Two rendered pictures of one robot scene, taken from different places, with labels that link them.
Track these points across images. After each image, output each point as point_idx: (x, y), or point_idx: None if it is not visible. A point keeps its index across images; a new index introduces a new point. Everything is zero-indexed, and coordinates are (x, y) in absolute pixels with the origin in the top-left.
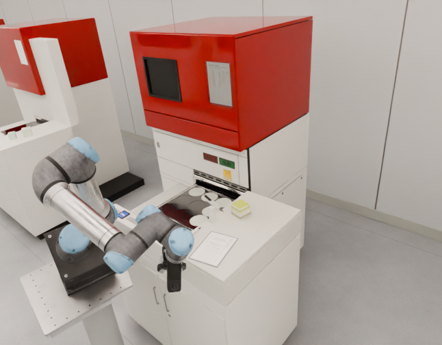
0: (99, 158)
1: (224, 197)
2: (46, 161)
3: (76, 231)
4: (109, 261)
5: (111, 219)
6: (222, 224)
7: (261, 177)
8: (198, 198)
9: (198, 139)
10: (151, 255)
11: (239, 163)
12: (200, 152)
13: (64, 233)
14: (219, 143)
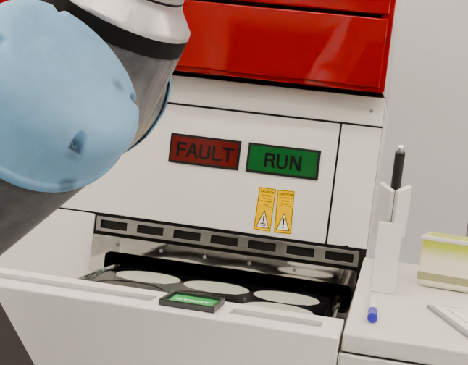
0: None
1: (270, 290)
2: None
3: (74, 43)
4: None
5: (160, 101)
6: (433, 298)
7: (369, 235)
8: (182, 288)
9: (184, 65)
10: None
11: (345, 153)
12: (158, 137)
13: (17, 22)
14: (293, 69)
